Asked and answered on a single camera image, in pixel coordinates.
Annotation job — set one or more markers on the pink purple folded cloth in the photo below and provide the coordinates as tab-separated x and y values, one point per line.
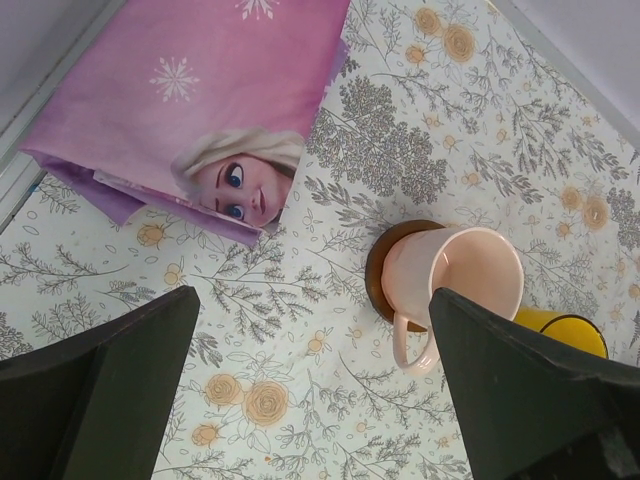
199	108

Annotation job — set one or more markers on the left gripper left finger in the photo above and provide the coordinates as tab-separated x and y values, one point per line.
96	405

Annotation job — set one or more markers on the dark wooden coaster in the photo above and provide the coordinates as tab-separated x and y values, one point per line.
376	257

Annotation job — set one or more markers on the yellow glass cup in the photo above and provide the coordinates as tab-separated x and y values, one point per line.
573	330

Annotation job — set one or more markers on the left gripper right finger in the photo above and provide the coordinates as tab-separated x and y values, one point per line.
530	407

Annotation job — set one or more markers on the pink mug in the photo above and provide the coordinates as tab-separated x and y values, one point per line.
477	263

